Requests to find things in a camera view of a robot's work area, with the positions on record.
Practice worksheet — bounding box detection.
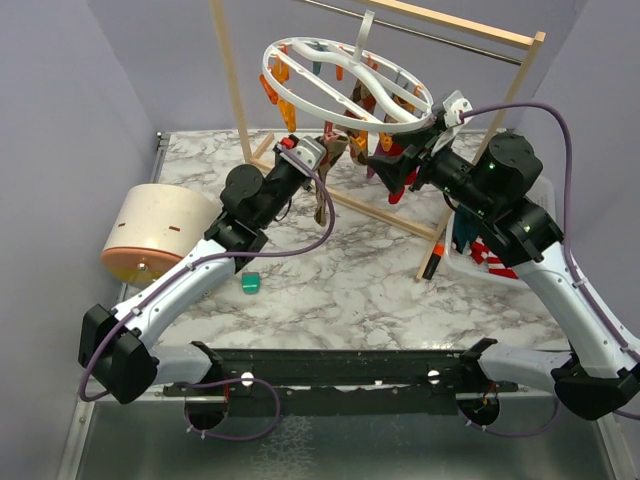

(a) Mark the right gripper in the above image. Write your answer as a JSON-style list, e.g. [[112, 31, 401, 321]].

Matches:
[[365, 121, 497, 219]]

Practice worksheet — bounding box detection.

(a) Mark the beige argyle sock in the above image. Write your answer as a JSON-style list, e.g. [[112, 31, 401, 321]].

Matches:
[[344, 79, 381, 146], [311, 131, 351, 227]]

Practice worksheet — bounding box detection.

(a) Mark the white round clip hanger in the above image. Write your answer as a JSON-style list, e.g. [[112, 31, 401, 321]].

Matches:
[[260, 10, 433, 134]]

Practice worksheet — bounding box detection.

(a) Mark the wooden hanger rack frame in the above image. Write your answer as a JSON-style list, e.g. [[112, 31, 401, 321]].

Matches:
[[208, 0, 547, 284]]

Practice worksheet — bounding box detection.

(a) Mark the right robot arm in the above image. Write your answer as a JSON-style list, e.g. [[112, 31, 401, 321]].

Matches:
[[368, 130, 639, 420]]

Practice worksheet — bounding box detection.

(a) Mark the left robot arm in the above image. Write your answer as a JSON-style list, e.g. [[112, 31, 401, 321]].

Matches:
[[78, 136, 327, 404]]

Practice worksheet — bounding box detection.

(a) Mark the red beige reindeer sock front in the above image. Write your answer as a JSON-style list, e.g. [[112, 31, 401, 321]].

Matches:
[[388, 143, 418, 205]]

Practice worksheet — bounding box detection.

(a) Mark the pink clothespin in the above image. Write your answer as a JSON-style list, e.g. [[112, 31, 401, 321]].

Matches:
[[322, 121, 340, 145]]

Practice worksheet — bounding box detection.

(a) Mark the yellow orange clothespin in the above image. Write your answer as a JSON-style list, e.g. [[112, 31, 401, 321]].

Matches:
[[277, 98, 297, 133]]

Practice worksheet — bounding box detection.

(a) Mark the dark teal sock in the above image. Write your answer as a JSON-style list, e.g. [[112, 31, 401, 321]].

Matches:
[[452, 205, 481, 254]]

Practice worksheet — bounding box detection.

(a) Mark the black orange highlighter marker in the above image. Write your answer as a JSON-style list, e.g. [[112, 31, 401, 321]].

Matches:
[[422, 243, 444, 280]]

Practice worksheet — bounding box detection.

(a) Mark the red white striped sock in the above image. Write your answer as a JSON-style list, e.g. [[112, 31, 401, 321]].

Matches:
[[470, 237, 518, 279]]

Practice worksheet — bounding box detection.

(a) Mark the teal green small box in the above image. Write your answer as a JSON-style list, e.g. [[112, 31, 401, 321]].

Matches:
[[241, 272, 261, 295]]

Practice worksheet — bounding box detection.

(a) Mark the white plastic basket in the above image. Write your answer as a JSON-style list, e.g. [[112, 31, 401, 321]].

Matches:
[[443, 177, 556, 291]]

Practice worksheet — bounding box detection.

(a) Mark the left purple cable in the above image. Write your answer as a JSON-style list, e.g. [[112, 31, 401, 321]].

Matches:
[[78, 147, 337, 403]]

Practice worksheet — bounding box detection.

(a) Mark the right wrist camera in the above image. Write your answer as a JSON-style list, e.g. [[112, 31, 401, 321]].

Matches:
[[431, 90, 472, 155]]

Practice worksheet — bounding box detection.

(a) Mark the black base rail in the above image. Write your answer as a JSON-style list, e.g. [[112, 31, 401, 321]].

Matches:
[[163, 349, 517, 417]]

